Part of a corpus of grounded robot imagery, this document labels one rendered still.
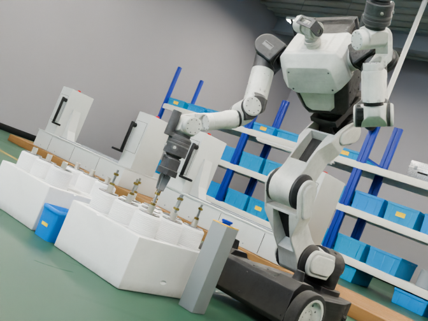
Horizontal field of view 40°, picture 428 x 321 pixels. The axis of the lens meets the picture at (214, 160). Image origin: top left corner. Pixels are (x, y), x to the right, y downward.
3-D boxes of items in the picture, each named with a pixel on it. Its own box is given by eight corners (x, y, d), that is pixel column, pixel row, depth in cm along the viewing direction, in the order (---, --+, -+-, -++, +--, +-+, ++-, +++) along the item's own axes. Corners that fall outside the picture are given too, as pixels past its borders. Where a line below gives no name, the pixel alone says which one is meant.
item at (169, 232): (139, 265, 203) (159, 216, 203) (139, 260, 212) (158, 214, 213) (165, 276, 204) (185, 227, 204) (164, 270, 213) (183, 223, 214)
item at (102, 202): (88, 241, 208) (108, 194, 209) (71, 232, 213) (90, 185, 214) (106, 245, 216) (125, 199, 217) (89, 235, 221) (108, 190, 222)
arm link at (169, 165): (181, 181, 212) (193, 150, 213) (157, 171, 209) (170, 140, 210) (172, 176, 224) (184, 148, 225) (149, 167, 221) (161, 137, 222)
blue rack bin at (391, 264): (381, 269, 685) (387, 252, 686) (411, 282, 660) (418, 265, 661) (363, 263, 647) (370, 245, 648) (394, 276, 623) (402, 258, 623)
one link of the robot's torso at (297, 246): (292, 251, 267) (281, 161, 244) (328, 269, 254) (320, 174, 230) (270, 271, 259) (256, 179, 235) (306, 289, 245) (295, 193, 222)
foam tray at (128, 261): (129, 261, 243) (146, 221, 244) (193, 301, 217) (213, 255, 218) (53, 245, 214) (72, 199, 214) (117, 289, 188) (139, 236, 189)
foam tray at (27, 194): (59, 218, 279) (74, 182, 280) (107, 247, 253) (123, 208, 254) (-15, 199, 250) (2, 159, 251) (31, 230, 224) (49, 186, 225)
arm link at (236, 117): (207, 133, 226) (251, 128, 234) (219, 127, 217) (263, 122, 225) (202, 106, 227) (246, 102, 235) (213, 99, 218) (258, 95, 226)
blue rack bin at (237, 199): (243, 209, 840) (249, 196, 841) (263, 218, 814) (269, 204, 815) (222, 201, 803) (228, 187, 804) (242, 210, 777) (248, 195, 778)
